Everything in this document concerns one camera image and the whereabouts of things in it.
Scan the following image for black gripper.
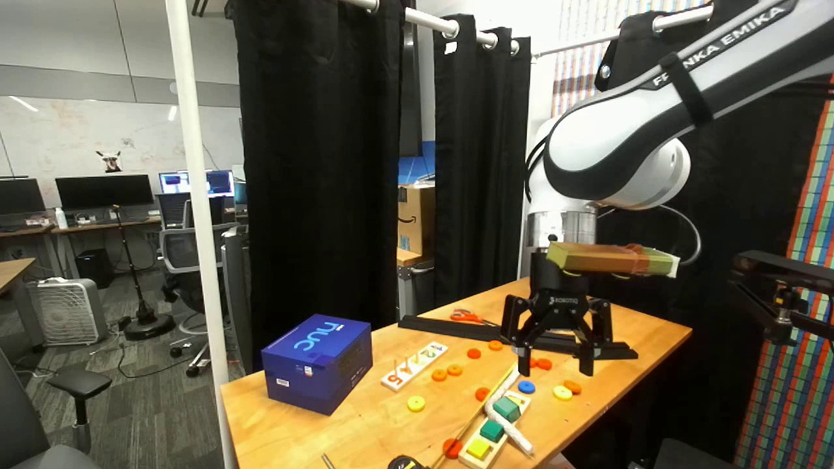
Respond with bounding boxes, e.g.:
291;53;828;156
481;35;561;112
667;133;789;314
499;247;618;378

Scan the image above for light green square block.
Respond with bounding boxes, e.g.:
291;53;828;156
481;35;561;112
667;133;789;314
493;396;523;426

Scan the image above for black curtain behind robot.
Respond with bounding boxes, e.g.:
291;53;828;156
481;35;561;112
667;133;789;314
567;0;834;466

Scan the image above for white number puzzle board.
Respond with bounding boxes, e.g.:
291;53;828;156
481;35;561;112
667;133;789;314
378;340;454;393

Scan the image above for brown cardboard box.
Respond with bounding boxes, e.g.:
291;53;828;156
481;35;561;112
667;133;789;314
395;181;441;262

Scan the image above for narrow black curtain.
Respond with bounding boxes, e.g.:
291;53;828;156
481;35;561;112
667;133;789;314
430;12;533;307

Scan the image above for colourful mosaic patterned panel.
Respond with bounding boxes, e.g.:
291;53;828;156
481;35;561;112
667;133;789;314
729;77;834;469

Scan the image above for blue NUC cardboard box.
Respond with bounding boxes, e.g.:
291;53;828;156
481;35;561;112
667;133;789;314
258;314;374;417

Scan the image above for pale mosaic patterned panel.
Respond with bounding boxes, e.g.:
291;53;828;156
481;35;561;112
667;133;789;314
529;36;609;133

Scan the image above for wide black curtain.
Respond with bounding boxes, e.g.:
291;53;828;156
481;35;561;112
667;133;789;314
226;0;411;372

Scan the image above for silver curtain rod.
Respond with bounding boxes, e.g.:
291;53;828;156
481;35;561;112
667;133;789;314
340;0;529;53

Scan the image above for small blue lit screen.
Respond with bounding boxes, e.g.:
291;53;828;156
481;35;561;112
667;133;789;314
157;169;196;199
203;167;236;202

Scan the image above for mesh back office chair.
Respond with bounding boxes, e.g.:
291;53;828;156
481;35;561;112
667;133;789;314
153;190;228;378

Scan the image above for black floor stand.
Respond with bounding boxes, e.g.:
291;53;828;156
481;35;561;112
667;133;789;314
107;202;177;345

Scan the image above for black computer tower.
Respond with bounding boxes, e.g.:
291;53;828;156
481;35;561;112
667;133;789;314
72;247;117;293

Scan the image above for wide black computer monitor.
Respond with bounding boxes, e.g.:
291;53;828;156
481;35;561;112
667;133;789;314
51;173;159;217

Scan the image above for small drone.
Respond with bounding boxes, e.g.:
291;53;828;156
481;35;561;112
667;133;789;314
94;150;125;178

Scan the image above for long office desk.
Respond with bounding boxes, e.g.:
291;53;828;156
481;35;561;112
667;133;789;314
0;215;166;255

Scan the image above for white box fan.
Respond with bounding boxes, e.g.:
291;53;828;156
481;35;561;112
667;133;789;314
24;273;107;350

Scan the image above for black office chair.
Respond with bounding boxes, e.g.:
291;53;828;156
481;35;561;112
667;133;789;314
0;346;117;469

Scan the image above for wooden desk corner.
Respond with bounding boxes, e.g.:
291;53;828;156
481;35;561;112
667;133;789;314
0;255;38;298

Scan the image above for orange handled scissors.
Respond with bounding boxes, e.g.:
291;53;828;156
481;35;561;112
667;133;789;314
448;306;490;329

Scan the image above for thick white rope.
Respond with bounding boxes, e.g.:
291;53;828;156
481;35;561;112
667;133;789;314
504;417;537;460

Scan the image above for black mounting bracket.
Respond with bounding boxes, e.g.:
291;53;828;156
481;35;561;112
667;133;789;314
729;247;834;346

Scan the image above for white vertical post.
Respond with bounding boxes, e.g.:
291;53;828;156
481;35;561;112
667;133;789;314
162;0;240;469

